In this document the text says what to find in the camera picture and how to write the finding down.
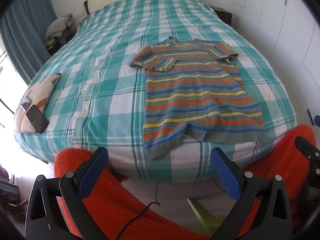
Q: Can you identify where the pile of folded clothes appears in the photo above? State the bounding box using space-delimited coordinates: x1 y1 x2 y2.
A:
45 13 75 49

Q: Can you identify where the patterned beige pillow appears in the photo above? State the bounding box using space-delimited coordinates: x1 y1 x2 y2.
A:
14 73 62 133

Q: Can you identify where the black cable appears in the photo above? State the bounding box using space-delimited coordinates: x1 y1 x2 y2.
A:
116 181 162 240

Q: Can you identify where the light green plastic object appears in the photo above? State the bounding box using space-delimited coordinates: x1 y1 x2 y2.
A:
187 197 225 235

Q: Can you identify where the white bed base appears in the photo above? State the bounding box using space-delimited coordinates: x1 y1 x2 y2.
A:
120 172 250 230

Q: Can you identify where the teal plaid bed blanket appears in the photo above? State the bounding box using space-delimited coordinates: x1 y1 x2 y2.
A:
14 0 298 183

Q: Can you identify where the black smartphone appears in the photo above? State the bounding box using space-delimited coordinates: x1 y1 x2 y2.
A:
26 105 49 134

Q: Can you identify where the small light phone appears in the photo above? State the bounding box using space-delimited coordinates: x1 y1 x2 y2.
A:
20 97 33 112

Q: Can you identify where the window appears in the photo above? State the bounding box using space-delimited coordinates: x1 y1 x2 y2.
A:
0 47 28 130

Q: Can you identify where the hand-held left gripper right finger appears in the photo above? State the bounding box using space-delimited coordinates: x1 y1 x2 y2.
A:
211 147 293 240

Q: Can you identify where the white wardrobe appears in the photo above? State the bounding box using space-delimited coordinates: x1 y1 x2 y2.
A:
232 0 320 120

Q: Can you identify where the dark striped cloth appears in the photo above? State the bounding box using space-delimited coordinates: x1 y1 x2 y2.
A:
0 165 20 205

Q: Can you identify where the blue curtain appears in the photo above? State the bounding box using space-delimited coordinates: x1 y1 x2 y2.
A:
0 0 58 85

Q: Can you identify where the striped knit t-shirt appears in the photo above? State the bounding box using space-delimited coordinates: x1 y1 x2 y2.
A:
129 36 267 161

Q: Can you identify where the orange fleece clothing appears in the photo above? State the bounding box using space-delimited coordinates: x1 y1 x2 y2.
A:
54 124 317 240

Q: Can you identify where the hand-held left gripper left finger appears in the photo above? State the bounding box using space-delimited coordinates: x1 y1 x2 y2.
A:
25 146 109 240

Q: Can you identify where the dark wooden nightstand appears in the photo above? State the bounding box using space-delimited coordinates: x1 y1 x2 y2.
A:
210 5 233 27

